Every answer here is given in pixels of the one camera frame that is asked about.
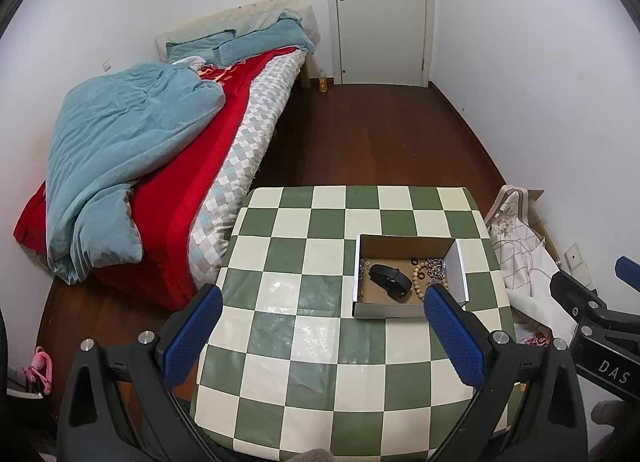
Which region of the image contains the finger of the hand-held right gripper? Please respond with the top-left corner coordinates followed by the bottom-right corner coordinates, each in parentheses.
top-left (549, 269), bottom-right (613, 330)
top-left (614, 255), bottom-right (640, 283)

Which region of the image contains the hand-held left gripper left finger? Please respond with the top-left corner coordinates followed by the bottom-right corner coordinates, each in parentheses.
top-left (56, 284), bottom-right (224, 462)

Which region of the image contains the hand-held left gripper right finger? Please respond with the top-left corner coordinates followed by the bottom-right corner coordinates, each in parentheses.
top-left (423, 285), bottom-right (589, 462)

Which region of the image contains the wooden bead bracelet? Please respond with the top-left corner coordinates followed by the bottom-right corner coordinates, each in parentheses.
top-left (412, 261), bottom-right (442, 303)

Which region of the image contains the thick silver chain bracelet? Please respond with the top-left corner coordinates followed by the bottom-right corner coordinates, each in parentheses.
top-left (425, 256), bottom-right (449, 289)

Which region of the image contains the white cardboard box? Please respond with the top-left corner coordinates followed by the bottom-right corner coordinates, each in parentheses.
top-left (351, 234), bottom-right (470, 319)

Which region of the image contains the black smart watch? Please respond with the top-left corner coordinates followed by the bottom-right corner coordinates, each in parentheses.
top-left (368, 264), bottom-right (414, 299)

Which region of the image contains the person's right hand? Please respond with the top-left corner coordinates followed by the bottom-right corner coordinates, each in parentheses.
top-left (589, 398), bottom-right (640, 462)

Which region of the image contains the white patterned cloth pile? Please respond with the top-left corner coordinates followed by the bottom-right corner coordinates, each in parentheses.
top-left (500, 237), bottom-right (577, 339)

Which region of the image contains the plastic bag with red print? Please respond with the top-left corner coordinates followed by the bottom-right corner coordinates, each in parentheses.
top-left (514, 321), bottom-right (552, 349)

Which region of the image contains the floral white cloth bag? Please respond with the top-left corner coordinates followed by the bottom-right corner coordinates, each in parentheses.
top-left (487, 185), bottom-right (547, 289)

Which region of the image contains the green white checkered tablecloth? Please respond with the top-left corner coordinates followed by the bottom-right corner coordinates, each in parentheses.
top-left (192, 184), bottom-right (519, 462)

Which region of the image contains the bed with red blanket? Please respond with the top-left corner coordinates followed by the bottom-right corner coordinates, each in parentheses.
top-left (12, 48), bottom-right (302, 311)

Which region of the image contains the pink slipper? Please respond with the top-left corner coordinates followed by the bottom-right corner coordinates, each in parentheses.
top-left (22, 346), bottom-right (56, 398)

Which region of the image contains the diamond patterned bed sheet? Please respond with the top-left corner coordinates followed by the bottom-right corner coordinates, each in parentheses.
top-left (187, 48), bottom-right (307, 293)

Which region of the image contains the blue quilt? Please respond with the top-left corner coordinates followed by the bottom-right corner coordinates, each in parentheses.
top-left (45, 62), bottom-right (227, 285)

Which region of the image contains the blue pillow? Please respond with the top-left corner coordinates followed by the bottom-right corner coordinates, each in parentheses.
top-left (164, 30), bottom-right (237, 64)
top-left (219, 12), bottom-right (319, 66)

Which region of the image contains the beige headboard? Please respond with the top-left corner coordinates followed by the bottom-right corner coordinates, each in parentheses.
top-left (154, 0), bottom-right (321, 63)

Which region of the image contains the white door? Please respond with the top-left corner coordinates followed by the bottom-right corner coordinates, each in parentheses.
top-left (322, 0), bottom-right (437, 89)

